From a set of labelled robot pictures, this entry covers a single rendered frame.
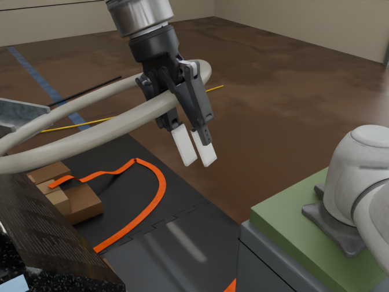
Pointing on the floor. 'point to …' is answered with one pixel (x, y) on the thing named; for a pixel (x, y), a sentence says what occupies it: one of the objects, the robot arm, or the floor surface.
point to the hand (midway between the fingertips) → (194, 146)
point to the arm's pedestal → (275, 267)
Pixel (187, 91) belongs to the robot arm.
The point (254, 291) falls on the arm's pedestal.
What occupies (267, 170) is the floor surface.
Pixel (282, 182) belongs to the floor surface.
